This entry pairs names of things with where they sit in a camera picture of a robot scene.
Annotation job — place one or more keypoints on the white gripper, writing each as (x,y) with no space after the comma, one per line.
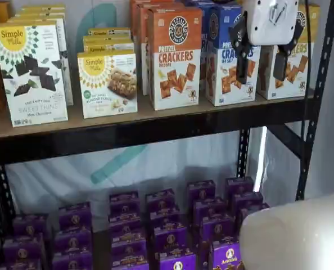
(271,22)

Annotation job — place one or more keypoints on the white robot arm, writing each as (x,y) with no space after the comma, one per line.
(296,239)

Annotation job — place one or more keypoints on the blue white pretzel cracker box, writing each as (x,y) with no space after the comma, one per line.
(203,42)
(226,84)

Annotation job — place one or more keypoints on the orange white pretzel cracker box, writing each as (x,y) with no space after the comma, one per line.
(144,42)
(175,56)
(134,22)

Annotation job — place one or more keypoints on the purple Annie's snack box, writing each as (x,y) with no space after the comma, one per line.
(71,263)
(124,213)
(29,225)
(171,239)
(239,185)
(129,250)
(247,201)
(160,198)
(202,191)
(226,258)
(178,263)
(22,250)
(164,218)
(75,216)
(72,242)
(18,265)
(133,264)
(124,198)
(209,208)
(217,229)
(247,213)
(126,232)

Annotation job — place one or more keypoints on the black metal shelf rack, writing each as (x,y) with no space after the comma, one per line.
(155,140)

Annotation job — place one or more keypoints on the Simple Mills almond bar box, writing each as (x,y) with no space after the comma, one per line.
(108,84)
(110,47)
(110,31)
(108,39)

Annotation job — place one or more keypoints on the Simple Mills Sweet Thins box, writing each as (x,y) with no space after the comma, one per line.
(32,19)
(40,13)
(29,84)
(43,7)

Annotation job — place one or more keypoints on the white backdrop cloth teal logo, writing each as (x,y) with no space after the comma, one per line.
(71,174)

